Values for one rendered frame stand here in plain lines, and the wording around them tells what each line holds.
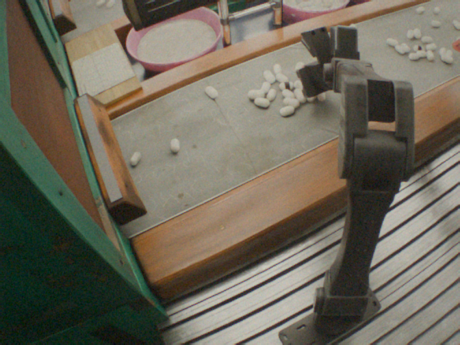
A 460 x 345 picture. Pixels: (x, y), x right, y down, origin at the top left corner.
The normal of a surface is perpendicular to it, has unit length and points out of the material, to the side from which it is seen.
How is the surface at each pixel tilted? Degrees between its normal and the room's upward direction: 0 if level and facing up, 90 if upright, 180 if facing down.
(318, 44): 49
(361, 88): 29
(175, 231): 0
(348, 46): 42
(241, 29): 0
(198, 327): 0
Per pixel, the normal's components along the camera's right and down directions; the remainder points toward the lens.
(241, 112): -0.08, -0.53
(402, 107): -0.12, -0.05
